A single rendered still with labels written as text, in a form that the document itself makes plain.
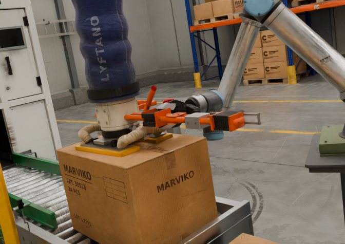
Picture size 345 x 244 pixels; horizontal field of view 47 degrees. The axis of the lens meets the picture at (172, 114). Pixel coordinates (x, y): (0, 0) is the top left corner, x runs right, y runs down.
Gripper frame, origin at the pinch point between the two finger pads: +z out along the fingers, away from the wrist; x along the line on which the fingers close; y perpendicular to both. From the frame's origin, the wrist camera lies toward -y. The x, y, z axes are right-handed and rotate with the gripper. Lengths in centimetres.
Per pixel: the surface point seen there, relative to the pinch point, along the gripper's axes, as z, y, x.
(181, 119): 2.8, -14.3, 0.7
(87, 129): 7.5, 43.4, -6.1
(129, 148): 8.3, 12.3, -11.2
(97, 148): 13.6, 27.4, -11.5
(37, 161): -22, 173, -48
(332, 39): -825, 307, -25
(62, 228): 19, 64, -56
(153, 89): 0.9, 0.9, 11.5
